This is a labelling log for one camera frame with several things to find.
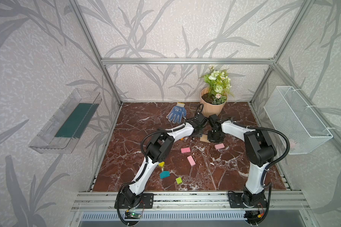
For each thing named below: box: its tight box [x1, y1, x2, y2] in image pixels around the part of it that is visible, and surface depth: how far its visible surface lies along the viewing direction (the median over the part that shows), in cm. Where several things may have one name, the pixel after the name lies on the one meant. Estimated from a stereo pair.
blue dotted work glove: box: [166, 102, 187, 124], surface depth 115 cm
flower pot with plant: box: [198, 66, 234, 118], surface depth 98 cm
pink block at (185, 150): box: [180, 147, 191, 154], surface depth 93 cm
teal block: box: [159, 170, 171, 180], surface depth 84 cm
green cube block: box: [175, 176, 183, 185], surface depth 82 cm
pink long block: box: [186, 155, 197, 167], surface depth 89 cm
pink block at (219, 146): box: [214, 143, 225, 150], surface depth 96 cm
